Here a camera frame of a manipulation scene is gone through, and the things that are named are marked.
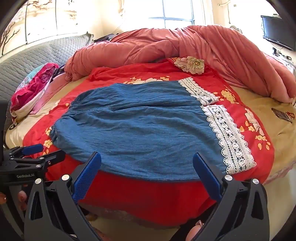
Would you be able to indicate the pink quilt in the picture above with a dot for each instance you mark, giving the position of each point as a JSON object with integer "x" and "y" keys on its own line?
{"x": 219, "y": 53}

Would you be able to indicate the black television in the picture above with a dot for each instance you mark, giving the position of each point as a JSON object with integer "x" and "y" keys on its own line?
{"x": 276, "y": 30}

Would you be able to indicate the person's left hand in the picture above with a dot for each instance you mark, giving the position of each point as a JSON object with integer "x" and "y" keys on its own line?
{"x": 22, "y": 198}

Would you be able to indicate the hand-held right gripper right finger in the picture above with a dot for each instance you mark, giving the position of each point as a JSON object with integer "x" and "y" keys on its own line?
{"x": 207, "y": 178}

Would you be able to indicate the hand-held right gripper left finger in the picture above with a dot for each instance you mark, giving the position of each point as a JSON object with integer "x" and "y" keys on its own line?
{"x": 87, "y": 176}

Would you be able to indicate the red floral blanket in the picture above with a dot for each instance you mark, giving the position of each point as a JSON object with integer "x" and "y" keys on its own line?
{"x": 150, "y": 199}

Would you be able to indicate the dark cloth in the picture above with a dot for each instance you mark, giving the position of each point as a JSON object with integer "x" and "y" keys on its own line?
{"x": 103, "y": 39}

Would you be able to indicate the grey quilted headboard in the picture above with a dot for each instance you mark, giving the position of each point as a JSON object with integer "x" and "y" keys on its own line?
{"x": 27, "y": 62}

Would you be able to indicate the blue pants with white lace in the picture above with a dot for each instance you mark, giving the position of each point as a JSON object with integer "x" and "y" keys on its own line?
{"x": 138, "y": 129}

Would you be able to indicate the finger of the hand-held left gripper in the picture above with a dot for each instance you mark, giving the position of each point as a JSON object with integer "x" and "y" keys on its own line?
{"x": 32, "y": 149}
{"x": 52, "y": 157}

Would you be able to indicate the pink patterned pillow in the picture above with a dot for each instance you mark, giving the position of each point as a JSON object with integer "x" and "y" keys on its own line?
{"x": 34, "y": 88}

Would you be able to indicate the small dark packet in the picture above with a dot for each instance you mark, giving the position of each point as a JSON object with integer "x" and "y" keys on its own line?
{"x": 282, "y": 114}

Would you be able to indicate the window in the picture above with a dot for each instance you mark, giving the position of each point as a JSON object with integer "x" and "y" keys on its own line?
{"x": 178, "y": 12}

